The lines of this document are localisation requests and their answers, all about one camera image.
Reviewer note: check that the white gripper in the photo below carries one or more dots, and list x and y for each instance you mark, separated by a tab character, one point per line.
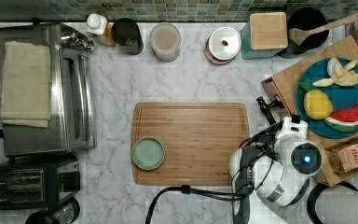
293	126

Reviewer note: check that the wooden drawer box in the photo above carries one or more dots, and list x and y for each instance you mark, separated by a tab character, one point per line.
283	85

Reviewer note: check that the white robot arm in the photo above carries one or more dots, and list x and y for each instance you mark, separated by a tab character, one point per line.
276	166

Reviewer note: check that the yellow plush pineapple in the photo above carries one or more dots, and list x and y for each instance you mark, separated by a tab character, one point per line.
316	103

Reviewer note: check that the plush watermelon slice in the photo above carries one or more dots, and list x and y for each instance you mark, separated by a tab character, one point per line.
344	120

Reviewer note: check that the tea bag box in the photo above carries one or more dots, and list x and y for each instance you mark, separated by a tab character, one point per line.
345	159

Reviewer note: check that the plush peeled banana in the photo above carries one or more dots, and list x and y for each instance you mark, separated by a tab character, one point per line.
343	76

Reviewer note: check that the teal plate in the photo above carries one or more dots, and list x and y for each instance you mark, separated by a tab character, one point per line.
341	97

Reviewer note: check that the black paper towel holder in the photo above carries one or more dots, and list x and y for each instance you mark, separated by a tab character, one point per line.
315	193

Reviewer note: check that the paper towel roll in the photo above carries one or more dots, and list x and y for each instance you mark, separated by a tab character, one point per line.
337	205

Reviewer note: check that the wooden spatula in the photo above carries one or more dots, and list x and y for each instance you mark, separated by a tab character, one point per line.
298	36

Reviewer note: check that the wooden cutting board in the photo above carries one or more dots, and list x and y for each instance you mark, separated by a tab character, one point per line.
199	139

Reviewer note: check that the teal canister with wooden lid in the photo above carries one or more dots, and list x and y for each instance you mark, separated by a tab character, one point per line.
264	35

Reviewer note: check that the pink pot with white lid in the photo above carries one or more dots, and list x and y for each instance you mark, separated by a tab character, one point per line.
223	45

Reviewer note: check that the green ceramic bowl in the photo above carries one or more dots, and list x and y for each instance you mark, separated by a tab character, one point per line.
148	153

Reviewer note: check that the clear cereal jar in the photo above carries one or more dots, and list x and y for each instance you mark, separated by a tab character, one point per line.
165	41

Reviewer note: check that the dark grey cup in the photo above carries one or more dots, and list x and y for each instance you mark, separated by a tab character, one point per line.
127	34

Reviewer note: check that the white capped bottle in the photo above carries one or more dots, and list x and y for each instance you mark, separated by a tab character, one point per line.
101	29

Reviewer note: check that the stainless toaster oven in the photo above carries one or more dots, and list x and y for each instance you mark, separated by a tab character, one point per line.
71	125

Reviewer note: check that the folded green towel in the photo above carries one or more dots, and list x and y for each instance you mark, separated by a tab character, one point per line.
26	77

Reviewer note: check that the black two-slot toaster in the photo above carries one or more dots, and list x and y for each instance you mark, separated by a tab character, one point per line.
38	181

